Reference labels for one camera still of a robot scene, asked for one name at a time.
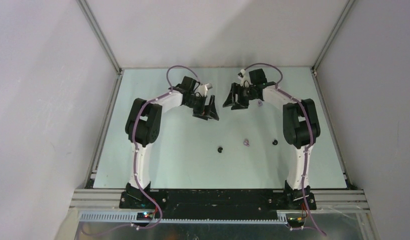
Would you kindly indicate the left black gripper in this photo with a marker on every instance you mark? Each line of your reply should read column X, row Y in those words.
column 199, row 112

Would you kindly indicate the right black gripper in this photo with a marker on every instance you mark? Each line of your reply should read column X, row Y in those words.
column 241, row 104

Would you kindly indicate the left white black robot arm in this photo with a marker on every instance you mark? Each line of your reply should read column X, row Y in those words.
column 144, row 123

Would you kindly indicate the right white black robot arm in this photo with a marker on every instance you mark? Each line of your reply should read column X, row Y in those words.
column 300, row 123

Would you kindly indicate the purple earbud centre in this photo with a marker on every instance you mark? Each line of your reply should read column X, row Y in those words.
column 246, row 143

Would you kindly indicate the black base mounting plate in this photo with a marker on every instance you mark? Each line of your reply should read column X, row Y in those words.
column 218, row 204

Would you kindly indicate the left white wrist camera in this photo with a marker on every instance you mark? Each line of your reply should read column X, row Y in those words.
column 202, row 89

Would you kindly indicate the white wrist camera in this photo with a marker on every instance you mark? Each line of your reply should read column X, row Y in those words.
column 202, row 89
column 244, row 78

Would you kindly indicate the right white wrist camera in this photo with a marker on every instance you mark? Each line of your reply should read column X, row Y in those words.
column 244, row 78

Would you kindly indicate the right aluminium corner post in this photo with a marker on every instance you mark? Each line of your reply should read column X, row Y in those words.
column 348, row 7

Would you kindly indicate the aluminium corner post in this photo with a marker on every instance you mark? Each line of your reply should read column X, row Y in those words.
column 99, row 34
column 348, row 7

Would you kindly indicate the aluminium frame rail front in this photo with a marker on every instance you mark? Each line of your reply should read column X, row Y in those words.
column 327, row 201

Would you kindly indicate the left aluminium corner post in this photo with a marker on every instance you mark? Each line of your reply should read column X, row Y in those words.
column 99, row 34

